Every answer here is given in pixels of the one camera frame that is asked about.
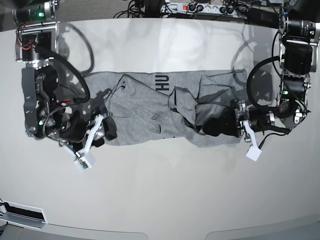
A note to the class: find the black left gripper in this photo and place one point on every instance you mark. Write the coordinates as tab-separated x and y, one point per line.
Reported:
231	121

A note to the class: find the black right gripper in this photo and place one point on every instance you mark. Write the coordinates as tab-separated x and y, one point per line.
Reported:
78	132

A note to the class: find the grey t-shirt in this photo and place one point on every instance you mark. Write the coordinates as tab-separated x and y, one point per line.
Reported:
153	106

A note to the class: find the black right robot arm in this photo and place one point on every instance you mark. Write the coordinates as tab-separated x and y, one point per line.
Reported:
46	115

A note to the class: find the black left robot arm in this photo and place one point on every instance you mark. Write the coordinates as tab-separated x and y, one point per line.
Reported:
298	38

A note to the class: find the white power strip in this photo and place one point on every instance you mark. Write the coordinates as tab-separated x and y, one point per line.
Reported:
195	8

